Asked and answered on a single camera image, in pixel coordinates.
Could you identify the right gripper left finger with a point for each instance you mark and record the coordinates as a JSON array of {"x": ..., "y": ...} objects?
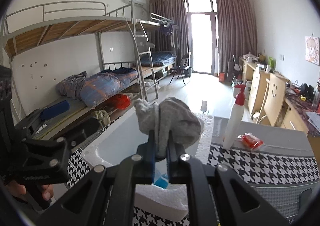
[{"x": 150, "y": 156}]

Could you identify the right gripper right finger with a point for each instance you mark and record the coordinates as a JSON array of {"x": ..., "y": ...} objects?
[{"x": 175, "y": 167}]

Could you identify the blue face mask pack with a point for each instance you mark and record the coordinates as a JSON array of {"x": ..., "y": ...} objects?
[{"x": 160, "y": 179}]

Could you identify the grey knitted soft cloth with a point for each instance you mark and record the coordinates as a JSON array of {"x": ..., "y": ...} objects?
[{"x": 170, "y": 115}]

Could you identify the left hand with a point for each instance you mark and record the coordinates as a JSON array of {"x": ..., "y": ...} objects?
[{"x": 19, "y": 191}]

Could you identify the white styrofoam box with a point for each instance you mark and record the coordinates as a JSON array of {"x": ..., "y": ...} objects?
[{"x": 121, "y": 140}]

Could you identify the red plastic bag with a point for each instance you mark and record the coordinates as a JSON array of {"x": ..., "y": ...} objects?
[{"x": 120, "y": 101}]

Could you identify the white red spray bottle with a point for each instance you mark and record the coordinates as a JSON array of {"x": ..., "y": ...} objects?
[{"x": 235, "y": 118}]

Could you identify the red snack packet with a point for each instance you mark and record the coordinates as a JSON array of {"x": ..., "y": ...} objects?
[{"x": 250, "y": 141}]

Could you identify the blue orange quilt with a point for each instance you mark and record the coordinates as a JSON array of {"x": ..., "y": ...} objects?
[{"x": 94, "y": 90}]

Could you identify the metal bunk bed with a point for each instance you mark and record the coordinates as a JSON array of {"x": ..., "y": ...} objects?
[{"x": 43, "y": 46}]

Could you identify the houndstooth table cloth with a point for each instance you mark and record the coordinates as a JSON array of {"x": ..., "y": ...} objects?
[{"x": 279, "y": 171}]

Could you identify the black folding chair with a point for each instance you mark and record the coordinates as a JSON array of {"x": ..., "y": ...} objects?
[{"x": 182, "y": 69}]

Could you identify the orange bag on floor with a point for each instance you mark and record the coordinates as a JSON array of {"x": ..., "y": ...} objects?
[{"x": 222, "y": 77}]

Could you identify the wooden smiley chair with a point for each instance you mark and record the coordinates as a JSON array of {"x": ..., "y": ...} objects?
[{"x": 273, "y": 100}]

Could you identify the left brown curtain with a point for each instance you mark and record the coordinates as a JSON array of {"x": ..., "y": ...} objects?
[{"x": 173, "y": 34}]

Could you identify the brown curtain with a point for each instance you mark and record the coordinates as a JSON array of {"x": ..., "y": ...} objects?
[
  {"x": 173, "y": 34},
  {"x": 237, "y": 30}
]

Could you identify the wooden desk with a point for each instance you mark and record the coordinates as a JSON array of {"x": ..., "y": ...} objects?
[{"x": 293, "y": 114}]

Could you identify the papers on desk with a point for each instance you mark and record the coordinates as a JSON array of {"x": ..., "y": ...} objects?
[{"x": 314, "y": 119}]

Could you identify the right brown curtain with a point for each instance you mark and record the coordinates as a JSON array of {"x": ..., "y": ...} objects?
[{"x": 237, "y": 30}]

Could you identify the balcony glass door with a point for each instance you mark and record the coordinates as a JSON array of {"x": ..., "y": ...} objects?
[{"x": 202, "y": 23}]

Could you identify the wall picture calendar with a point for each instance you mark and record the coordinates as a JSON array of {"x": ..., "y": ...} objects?
[{"x": 312, "y": 49}]

